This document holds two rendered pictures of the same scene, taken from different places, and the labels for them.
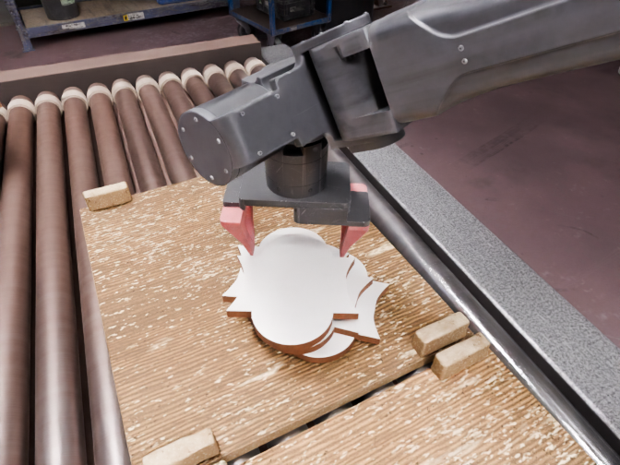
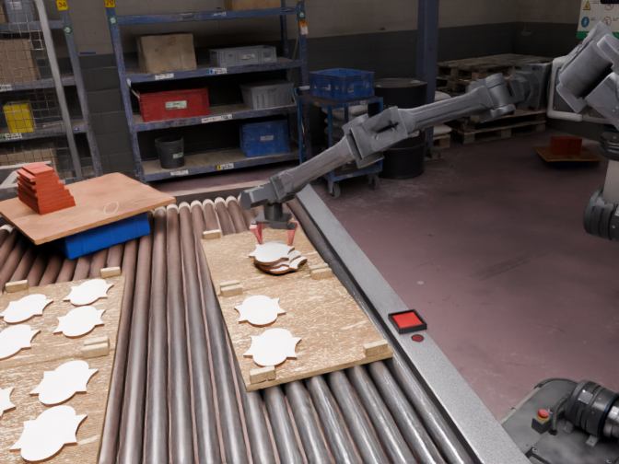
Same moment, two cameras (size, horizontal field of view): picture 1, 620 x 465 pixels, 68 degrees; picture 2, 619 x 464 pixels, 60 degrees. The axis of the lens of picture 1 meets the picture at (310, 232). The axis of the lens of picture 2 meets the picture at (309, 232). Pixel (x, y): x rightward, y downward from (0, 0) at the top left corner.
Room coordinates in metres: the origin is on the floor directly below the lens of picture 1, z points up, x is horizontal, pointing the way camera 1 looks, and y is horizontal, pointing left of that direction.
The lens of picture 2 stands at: (-1.14, -0.39, 1.70)
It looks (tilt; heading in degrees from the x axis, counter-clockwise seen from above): 24 degrees down; 11
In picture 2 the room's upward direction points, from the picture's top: 3 degrees counter-clockwise
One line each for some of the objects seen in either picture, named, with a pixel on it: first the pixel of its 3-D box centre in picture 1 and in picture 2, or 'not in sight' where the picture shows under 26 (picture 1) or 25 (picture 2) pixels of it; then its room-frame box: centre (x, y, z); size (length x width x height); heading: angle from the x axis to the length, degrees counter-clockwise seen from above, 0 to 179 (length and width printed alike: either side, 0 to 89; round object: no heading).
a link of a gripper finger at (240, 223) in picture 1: (262, 220); (263, 231); (0.35, 0.05, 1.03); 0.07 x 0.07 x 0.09; 88
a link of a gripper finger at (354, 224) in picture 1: (330, 222); (286, 232); (0.35, -0.02, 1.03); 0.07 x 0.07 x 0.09; 88
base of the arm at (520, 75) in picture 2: not in sight; (519, 88); (0.38, -0.67, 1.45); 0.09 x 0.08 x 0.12; 50
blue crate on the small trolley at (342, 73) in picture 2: not in sight; (341, 84); (3.76, 0.21, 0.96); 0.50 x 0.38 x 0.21; 45
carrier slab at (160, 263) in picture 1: (250, 267); (262, 256); (0.39, 0.07, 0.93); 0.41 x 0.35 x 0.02; 27
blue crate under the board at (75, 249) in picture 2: not in sight; (92, 222); (0.54, 0.75, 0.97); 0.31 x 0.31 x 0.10; 52
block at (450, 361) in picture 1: (460, 355); (321, 273); (0.25, -0.15, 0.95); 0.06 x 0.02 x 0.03; 117
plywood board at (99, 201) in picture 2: not in sight; (82, 203); (0.58, 0.81, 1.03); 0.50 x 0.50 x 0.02; 52
